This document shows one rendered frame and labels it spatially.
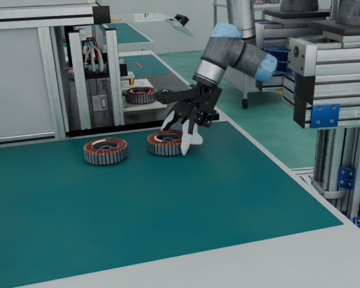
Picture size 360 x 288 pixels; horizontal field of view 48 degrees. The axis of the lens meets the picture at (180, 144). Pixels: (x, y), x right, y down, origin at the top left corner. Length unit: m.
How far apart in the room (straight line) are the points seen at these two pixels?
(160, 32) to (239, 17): 5.71
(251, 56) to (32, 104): 0.62
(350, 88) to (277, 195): 0.53
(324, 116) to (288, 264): 0.73
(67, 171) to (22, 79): 0.31
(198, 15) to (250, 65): 5.94
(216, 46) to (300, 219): 0.49
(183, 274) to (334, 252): 0.26
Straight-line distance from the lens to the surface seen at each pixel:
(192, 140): 1.05
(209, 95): 1.10
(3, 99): 1.22
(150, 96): 1.39
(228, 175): 0.95
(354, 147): 1.69
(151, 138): 1.08
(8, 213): 0.90
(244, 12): 1.20
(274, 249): 0.73
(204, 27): 7.07
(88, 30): 1.24
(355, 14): 1.30
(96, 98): 1.39
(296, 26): 1.75
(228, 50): 1.08
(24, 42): 1.18
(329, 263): 0.72
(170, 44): 6.94
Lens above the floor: 1.18
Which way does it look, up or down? 23 degrees down
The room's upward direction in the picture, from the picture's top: 2 degrees counter-clockwise
